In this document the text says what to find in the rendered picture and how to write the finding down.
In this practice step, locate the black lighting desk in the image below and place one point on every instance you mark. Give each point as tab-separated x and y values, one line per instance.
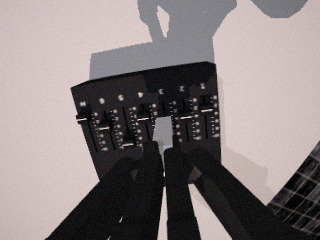
111	104

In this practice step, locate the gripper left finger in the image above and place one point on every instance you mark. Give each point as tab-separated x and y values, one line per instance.
94	217

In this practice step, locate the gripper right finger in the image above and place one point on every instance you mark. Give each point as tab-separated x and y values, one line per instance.
240	212

